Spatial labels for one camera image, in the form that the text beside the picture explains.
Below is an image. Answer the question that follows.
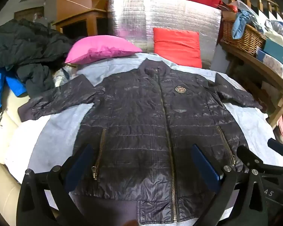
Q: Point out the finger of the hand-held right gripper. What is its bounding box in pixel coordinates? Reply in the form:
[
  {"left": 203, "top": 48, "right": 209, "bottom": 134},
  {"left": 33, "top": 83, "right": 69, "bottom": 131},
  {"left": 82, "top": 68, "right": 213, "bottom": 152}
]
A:
[
  {"left": 236, "top": 145, "right": 274, "bottom": 176},
  {"left": 267, "top": 138, "right": 283, "bottom": 156}
]

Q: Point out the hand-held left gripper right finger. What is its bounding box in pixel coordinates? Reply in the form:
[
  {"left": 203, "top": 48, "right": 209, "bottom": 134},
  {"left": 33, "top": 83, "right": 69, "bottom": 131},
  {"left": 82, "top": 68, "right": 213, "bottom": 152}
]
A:
[{"left": 191, "top": 144, "right": 269, "bottom": 226}]

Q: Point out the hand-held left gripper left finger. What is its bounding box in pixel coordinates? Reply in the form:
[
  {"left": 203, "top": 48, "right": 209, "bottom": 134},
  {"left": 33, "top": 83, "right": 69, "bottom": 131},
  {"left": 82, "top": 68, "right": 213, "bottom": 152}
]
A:
[{"left": 16, "top": 144, "right": 95, "bottom": 226}]

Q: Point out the dark quilted zip jacket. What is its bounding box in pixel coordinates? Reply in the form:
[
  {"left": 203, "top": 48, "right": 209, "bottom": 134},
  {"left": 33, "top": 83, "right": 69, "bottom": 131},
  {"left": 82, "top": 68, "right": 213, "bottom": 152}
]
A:
[{"left": 18, "top": 59, "right": 263, "bottom": 225}]

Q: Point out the light grey blanket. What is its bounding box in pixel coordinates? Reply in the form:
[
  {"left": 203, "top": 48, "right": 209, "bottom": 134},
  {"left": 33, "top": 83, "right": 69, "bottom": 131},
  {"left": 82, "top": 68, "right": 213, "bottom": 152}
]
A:
[{"left": 4, "top": 52, "right": 283, "bottom": 226}]

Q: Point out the wooden shelf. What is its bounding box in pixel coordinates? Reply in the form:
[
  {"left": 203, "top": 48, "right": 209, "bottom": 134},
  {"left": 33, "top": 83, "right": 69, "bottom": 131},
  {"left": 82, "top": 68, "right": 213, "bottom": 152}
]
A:
[{"left": 218, "top": 40, "right": 283, "bottom": 130}]

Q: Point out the white patterned box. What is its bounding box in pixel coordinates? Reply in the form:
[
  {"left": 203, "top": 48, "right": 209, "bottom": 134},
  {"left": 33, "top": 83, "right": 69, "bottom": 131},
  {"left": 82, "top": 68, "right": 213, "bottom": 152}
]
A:
[{"left": 256, "top": 48, "right": 283, "bottom": 87}]

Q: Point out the cream sofa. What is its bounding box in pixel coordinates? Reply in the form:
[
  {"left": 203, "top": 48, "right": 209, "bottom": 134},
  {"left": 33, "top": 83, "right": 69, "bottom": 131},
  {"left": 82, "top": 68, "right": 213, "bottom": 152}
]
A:
[{"left": 0, "top": 89, "right": 50, "bottom": 226}]

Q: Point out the clear plastic bag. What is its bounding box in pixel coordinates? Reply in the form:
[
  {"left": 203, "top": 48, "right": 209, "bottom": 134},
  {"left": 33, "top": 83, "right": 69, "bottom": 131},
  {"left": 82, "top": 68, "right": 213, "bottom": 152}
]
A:
[{"left": 52, "top": 63, "right": 78, "bottom": 87}]

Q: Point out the teal box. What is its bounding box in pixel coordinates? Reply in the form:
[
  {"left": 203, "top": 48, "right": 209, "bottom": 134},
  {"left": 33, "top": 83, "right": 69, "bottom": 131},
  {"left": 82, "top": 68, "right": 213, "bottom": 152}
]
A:
[{"left": 264, "top": 39, "right": 283, "bottom": 73}]

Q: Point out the dark grey jacket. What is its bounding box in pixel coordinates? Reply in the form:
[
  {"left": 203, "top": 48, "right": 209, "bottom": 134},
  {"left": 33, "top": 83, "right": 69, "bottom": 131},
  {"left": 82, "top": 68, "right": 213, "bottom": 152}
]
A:
[{"left": 16, "top": 63, "right": 55, "bottom": 97}]

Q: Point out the wicker basket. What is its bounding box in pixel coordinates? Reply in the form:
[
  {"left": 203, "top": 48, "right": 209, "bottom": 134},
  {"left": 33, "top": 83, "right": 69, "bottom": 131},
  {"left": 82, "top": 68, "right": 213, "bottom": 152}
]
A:
[{"left": 223, "top": 19, "right": 267, "bottom": 57}]

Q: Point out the plastic-wrapped bedding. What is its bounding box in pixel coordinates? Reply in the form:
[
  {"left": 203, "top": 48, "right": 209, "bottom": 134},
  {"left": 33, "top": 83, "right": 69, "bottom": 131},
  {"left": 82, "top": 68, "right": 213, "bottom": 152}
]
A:
[{"left": 257, "top": 12, "right": 283, "bottom": 44}]

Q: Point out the pink pillow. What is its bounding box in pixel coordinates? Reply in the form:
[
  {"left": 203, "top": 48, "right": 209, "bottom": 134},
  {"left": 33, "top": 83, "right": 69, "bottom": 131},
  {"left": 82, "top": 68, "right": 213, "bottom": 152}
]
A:
[{"left": 64, "top": 35, "right": 143, "bottom": 64}]

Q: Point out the red pillow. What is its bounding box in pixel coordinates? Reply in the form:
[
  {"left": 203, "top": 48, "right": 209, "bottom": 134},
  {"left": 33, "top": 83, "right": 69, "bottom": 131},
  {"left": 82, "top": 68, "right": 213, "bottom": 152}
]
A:
[{"left": 153, "top": 27, "right": 203, "bottom": 69}]

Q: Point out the light blue cloth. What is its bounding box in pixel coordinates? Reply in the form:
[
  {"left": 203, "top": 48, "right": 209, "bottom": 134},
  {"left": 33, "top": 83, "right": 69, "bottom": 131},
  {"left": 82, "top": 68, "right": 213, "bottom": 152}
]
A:
[{"left": 231, "top": 9, "right": 254, "bottom": 39}]

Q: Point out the dark green puffer jacket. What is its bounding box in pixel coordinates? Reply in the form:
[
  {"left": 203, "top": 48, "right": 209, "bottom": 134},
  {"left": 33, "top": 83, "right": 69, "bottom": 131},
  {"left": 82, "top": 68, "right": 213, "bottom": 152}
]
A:
[{"left": 0, "top": 19, "right": 72, "bottom": 70}]

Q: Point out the silver foil insulation mat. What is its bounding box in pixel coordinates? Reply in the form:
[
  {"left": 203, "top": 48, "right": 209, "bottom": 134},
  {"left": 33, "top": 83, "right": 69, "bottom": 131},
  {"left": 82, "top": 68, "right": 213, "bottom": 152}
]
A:
[{"left": 107, "top": 0, "right": 222, "bottom": 69}]

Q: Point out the brown woven panel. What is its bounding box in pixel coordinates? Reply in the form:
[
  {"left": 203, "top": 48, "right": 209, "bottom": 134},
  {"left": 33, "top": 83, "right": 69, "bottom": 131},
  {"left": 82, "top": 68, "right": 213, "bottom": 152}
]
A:
[{"left": 14, "top": 7, "right": 45, "bottom": 21}]

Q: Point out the wooden cabinet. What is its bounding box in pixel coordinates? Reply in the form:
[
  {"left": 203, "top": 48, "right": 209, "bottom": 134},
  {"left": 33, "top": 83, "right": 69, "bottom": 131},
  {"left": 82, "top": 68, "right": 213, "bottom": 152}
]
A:
[{"left": 52, "top": 0, "right": 109, "bottom": 40}]

